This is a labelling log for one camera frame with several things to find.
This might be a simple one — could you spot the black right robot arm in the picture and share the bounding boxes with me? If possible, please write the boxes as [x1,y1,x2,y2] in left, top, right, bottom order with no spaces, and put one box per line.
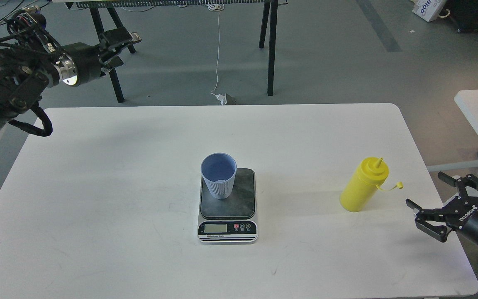
[405,172,478,296]

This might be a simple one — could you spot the yellow squeeze bottle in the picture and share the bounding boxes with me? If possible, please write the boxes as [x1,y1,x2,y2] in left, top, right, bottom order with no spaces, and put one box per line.
[339,157,404,212]

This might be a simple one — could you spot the white cardboard box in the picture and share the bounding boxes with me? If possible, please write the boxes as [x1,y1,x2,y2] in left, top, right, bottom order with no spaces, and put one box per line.
[412,0,448,22]

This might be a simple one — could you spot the white power adapter on floor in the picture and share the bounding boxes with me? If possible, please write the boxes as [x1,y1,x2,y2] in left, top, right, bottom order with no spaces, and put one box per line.
[215,93,237,105]

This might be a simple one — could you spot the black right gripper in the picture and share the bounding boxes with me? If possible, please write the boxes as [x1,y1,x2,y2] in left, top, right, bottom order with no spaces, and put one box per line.
[405,172,478,246]

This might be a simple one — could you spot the black trestle table background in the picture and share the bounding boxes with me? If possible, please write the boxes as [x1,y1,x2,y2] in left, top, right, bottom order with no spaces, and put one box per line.
[52,0,289,103]

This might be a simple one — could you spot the blue ribbed plastic cup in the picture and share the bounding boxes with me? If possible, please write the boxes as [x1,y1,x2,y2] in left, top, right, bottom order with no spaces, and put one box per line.
[200,152,237,199]

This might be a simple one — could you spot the white hanging cable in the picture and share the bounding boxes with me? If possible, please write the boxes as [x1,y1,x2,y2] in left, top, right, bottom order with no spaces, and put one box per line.
[209,4,223,98]

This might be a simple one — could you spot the digital kitchen scale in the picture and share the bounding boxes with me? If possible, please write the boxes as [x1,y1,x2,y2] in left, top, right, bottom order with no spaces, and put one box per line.
[197,168,259,245]

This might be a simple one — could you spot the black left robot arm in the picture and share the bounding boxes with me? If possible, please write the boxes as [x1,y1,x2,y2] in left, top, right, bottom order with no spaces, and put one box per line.
[0,7,141,137]

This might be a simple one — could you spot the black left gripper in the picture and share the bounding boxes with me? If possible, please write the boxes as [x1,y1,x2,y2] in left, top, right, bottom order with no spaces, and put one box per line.
[55,28,141,87]

